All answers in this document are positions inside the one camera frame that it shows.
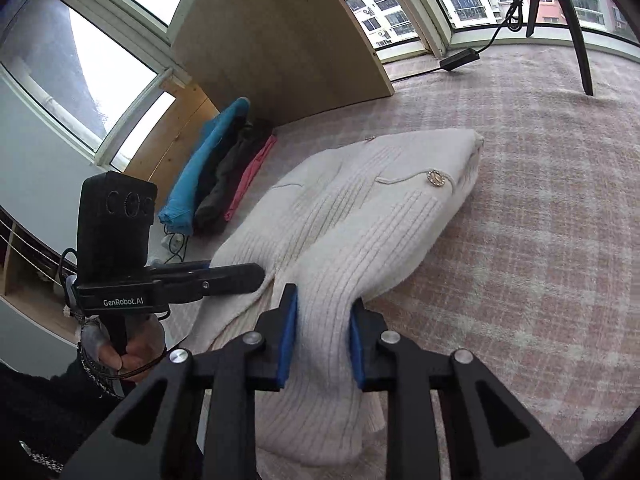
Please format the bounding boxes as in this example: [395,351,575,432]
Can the blue folded garment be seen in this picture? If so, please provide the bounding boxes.
[158,97,251,235]

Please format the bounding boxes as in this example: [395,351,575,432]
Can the person's left forearm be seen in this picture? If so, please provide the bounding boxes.
[0,342,131,480]

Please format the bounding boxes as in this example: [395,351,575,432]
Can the black tripod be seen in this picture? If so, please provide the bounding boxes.
[525,0,596,97]

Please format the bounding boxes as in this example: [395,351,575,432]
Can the person's left hand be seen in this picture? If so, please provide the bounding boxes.
[80,316,167,381]

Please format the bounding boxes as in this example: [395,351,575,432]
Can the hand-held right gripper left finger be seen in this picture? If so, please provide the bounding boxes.
[60,283,300,480]

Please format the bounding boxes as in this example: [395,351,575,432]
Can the pink checked blanket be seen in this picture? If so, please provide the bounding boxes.
[160,42,640,480]

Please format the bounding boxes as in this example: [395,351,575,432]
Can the wooden shelf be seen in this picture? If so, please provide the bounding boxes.
[0,204,82,342]

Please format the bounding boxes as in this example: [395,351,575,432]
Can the white side window frame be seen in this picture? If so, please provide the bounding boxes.
[0,0,202,172]

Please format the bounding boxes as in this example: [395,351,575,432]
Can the pink folded garment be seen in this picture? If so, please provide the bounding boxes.
[223,133,279,222]

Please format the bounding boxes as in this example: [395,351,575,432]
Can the dark grey folded garment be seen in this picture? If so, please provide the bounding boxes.
[193,117,274,234]

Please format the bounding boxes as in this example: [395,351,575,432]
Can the white bay window frame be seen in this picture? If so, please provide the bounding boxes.
[315,0,640,63]

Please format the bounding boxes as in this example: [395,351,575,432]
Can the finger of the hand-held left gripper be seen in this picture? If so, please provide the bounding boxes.
[145,259,214,279]
[166,262,266,304]

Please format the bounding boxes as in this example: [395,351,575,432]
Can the wooden side panel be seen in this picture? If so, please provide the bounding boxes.
[110,80,221,197]

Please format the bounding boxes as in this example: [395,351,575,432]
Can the white ribbed knit sweater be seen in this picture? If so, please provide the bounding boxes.
[187,128,486,467]

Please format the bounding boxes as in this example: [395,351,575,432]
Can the black power adapter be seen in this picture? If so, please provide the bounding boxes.
[439,47,481,72]

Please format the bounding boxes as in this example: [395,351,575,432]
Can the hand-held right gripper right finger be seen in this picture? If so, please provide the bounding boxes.
[348,297,584,480]

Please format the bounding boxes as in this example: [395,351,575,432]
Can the light wooden board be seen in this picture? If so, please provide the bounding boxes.
[167,0,396,127]

